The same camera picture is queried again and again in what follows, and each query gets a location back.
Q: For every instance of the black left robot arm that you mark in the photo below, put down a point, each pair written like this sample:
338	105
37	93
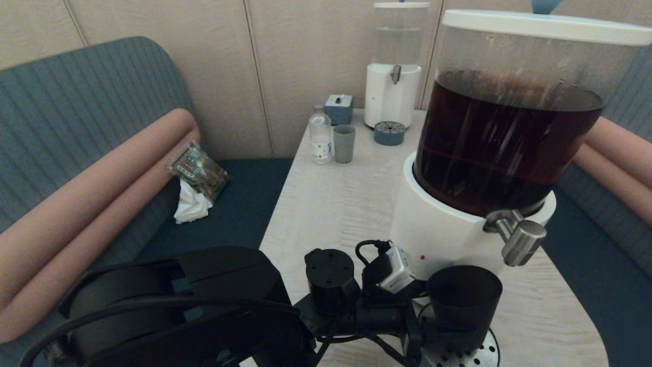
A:
219	285

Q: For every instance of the black tapered cup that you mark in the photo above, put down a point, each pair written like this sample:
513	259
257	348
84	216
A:
463	300

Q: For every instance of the white crumpled tissue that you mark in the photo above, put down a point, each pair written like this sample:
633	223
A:
191	206

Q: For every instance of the blue-grey square box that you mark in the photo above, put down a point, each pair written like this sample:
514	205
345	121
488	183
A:
338	109

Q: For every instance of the grey plastic cup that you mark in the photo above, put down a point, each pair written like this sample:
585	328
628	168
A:
344	145

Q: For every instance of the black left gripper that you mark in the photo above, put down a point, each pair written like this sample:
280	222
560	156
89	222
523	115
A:
387	318

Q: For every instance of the small blue-grey drip tray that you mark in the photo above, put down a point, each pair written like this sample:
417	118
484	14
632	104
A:
389	135

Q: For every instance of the dark teal seat cushion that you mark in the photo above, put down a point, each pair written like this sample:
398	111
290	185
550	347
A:
601	285
239	204

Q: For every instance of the small water drink dispenser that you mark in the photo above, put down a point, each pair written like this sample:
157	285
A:
389	97

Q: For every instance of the silver dispenser tap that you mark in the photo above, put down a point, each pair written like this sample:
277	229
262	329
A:
522	242

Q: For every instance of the clear plastic water bottle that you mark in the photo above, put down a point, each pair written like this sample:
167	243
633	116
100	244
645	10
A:
321	137

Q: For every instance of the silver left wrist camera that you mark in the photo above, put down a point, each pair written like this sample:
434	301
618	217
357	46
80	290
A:
397	272

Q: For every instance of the green printed snack packet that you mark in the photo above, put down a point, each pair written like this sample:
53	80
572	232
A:
198	171

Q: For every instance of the large blue-grey drip tray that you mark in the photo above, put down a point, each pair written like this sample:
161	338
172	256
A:
473	359

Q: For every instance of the salmon pink bolster cushion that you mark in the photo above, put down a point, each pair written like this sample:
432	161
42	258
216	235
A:
611	178
626	148
76	255
102	173

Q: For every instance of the large tea drink dispenser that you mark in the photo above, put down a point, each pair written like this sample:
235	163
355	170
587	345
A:
433	224

